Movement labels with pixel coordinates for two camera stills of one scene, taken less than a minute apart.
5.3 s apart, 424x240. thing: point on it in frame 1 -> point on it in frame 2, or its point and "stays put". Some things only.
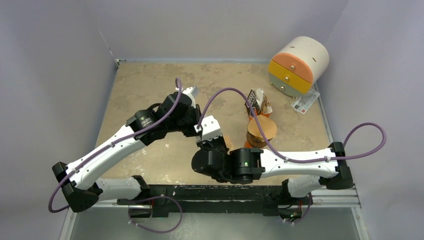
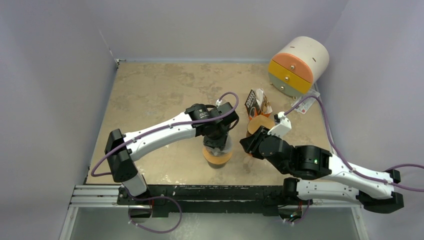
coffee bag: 260,103 stays put
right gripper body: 212,143 -> 253,142
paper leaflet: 303,104 stays put
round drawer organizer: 300,63 stays put
